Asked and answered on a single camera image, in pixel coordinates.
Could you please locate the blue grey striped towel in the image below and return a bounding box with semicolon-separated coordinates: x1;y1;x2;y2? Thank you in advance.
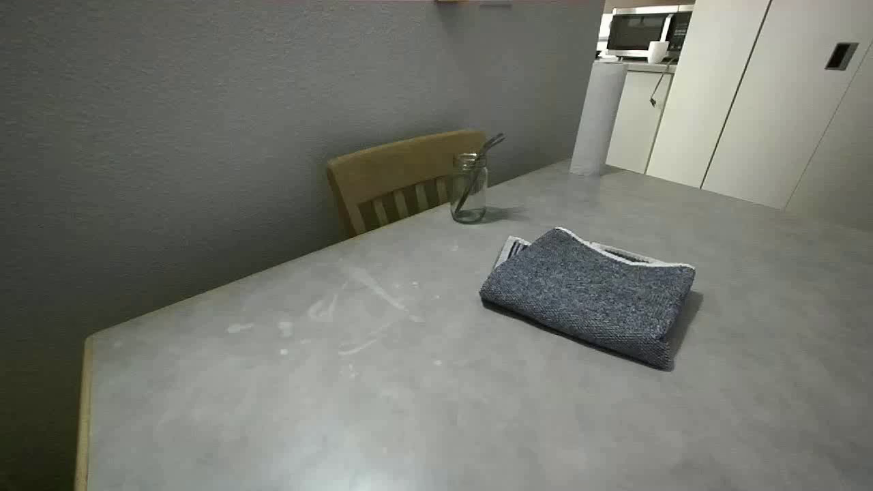
477;223;702;374

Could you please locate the white microwave oven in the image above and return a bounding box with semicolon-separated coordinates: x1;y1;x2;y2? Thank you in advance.
601;6;696;66

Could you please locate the wooden slat-back chair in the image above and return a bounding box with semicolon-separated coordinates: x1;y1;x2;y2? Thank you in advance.
324;129;489;241

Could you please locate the clear glass jar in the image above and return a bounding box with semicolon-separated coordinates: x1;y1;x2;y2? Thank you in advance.
447;149;493;227

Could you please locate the clear glass bottle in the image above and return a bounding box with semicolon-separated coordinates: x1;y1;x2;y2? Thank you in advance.
452;132;508;222

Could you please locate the white counter cabinet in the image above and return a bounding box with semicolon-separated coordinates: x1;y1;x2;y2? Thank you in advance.
605;59;676;177

